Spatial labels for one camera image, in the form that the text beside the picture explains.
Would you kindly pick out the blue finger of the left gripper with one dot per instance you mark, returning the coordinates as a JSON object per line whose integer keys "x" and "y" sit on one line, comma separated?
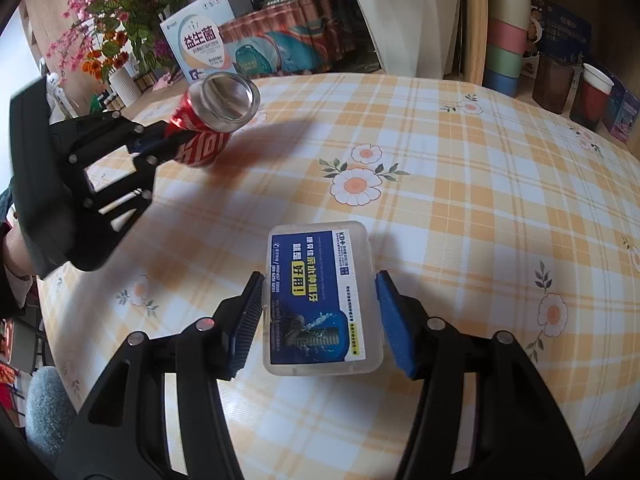
{"x": 156, "y": 142}

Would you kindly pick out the grey fluffy slipper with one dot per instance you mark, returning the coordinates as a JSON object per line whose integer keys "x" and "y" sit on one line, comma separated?
{"x": 49, "y": 415}

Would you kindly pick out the clear plastic floss box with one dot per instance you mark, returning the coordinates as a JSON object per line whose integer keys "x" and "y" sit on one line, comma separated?
{"x": 321, "y": 312}

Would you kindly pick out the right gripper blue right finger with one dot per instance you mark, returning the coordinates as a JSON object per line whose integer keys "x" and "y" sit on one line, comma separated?
{"x": 405, "y": 326}

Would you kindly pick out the person's left hand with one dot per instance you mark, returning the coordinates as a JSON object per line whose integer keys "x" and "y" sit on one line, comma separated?
{"x": 15, "y": 255}

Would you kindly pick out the orange flowers white vase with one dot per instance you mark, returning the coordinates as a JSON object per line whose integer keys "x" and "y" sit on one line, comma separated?
{"x": 108, "y": 64}

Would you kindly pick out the white probiotic box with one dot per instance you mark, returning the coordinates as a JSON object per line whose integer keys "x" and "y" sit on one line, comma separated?
{"x": 194, "y": 36}

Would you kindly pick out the stack of pastel cups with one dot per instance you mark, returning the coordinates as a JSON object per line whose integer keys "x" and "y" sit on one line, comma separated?
{"x": 506, "y": 41}

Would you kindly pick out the teal patterned gift box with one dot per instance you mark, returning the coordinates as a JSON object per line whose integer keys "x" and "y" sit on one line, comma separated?
{"x": 295, "y": 37}

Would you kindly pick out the crushed red soda can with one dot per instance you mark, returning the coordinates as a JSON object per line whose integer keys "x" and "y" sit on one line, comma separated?
{"x": 213, "y": 109}

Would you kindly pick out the plaid floral tablecloth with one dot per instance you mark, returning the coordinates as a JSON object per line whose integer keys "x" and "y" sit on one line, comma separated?
{"x": 493, "y": 213}

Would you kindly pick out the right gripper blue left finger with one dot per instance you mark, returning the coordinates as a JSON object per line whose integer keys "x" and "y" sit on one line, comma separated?
{"x": 236, "y": 320}

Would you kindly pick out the red white paper cup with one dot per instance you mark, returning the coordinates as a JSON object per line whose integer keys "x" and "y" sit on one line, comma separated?
{"x": 591, "y": 98}

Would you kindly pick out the pink blossom artificial plant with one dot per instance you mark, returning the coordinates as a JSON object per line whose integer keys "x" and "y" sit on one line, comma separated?
{"x": 93, "y": 19}

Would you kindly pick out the red rose bouquet white vase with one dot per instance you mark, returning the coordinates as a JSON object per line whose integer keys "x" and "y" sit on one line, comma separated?
{"x": 412, "y": 38}

